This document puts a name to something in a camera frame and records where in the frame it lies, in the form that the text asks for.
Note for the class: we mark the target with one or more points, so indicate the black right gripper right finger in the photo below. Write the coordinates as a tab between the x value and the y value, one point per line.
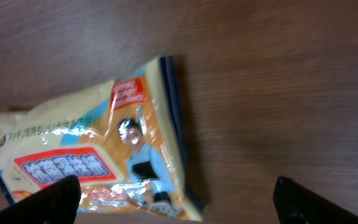
296	204

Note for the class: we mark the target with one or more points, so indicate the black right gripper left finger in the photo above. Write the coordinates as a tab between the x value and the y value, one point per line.
57	204

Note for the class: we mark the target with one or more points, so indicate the yellow wet wipes pack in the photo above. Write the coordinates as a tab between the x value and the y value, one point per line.
123	139

